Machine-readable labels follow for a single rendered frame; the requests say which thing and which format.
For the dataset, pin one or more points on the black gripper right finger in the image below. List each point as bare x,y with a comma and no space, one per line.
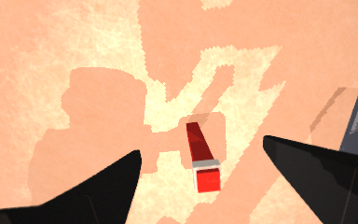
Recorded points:
325,179

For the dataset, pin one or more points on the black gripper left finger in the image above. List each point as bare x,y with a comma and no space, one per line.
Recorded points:
105,198

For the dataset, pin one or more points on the red peg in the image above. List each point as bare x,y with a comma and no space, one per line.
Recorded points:
206,170

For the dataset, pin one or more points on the pale lavender square panel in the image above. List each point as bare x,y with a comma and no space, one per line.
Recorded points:
350,137

